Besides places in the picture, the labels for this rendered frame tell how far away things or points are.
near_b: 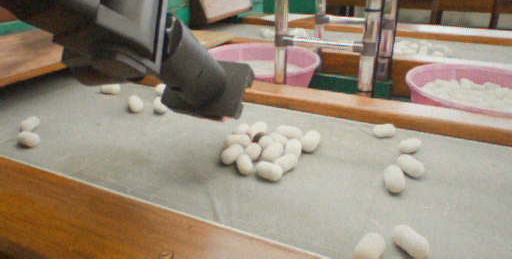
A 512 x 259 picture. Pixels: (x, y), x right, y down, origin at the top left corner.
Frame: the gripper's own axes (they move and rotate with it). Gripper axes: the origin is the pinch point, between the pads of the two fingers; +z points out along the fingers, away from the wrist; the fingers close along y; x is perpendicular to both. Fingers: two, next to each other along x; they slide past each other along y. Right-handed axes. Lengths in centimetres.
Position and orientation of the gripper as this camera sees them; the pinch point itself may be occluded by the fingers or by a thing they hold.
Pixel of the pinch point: (232, 111)
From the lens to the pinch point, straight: 53.1
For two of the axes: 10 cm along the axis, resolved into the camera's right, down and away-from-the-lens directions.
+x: -2.7, 9.3, -2.6
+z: 3.1, 3.4, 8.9
